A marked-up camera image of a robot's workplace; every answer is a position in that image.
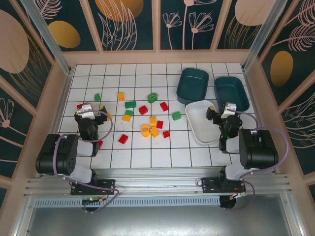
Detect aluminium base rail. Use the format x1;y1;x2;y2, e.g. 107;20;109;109
23;166;292;197

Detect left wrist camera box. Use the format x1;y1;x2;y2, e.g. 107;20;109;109
77;103;96;118

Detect grey metal sheet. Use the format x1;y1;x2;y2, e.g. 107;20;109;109
13;194;305;236

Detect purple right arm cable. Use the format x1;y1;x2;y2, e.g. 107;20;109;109
221;110;290;212

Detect power wires with yellow connector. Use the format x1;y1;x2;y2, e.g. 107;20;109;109
82;188;110;205
230;183;247;200

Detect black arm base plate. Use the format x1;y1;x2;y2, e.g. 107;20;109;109
70;178;116;196
200;177;247;195

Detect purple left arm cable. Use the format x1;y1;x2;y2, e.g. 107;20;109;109
53;109;121;214

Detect white plastic container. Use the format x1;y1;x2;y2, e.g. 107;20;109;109
185;100;222;146

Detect slotted grey cable duct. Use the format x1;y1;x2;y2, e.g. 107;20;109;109
33;196;221;207

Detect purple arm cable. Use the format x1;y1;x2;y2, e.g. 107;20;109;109
221;110;290;212
53;109;121;214

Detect teal plastic container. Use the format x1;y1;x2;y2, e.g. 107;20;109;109
213;76;251;112
176;67;210;105

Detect aluminium side rail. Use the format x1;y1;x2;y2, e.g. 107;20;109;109
36;70;74;179
242;68;281;177

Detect aluminium corner post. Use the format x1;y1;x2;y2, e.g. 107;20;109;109
242;0;296;73
19;0;74;76

